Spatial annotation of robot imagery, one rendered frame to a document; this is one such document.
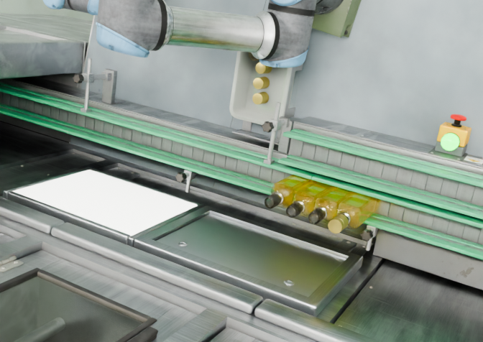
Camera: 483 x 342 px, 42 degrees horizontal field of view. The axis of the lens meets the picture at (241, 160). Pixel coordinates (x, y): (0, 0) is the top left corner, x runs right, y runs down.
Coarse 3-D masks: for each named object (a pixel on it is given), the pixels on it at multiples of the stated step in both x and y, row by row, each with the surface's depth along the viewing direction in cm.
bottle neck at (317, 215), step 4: (320, 208) 147; (324, 208) 148; (312, 212) 144; (316, 212) 144; (320, 212) 145; (324, 212) 147; (308, 216) 145; (312, 216) 146; (316, 216) 148; (320, 216) 144; (324, 216) 147; (312, 220) 145; (316, 220) 146; (320, 220) 144
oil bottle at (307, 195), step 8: (312, 184) 161; (320, 184) 162; (296, 192) 153; (304, 192) 154; (312, 192) 154; (320, 192) 156; (296, 200) 151; (304, 200) 150; (312, 200) 151; (312, 208) 151; (304, 216) 152
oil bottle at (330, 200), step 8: (328, 192) 156; (336, 192) 157; (344, 192) 158; (352, 192) 160; (320, 200) 149; (328, 200) 149; (336, 200) 150; (328, 208) 148; (336, 208) 149; (328, 216) 148
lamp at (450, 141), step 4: (444, 136) 156; (448, 136) 155; (452, 136) 155; (456, 136) 156; (444, 140) 156; (448, 140) 155; (452, 140) 155; (456, 140) 155; (444, 144) 156; (448, 144) 155; (452, 144) 155; (456, 144) 155; (444, 148) 156; (448, 148) 156; (452, 148) 155
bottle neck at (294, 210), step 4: (292, 204) 148; (296, 204) 148; (300, 204) 149; (288, 208) 147; (292, 208) 149; (296, 208) 146; (300, 208) 148; (304, 208) 150; (288, 212) 147; (292, 212) 149; (296, 212) 146; (300, 212) 148; (292, 216) 147
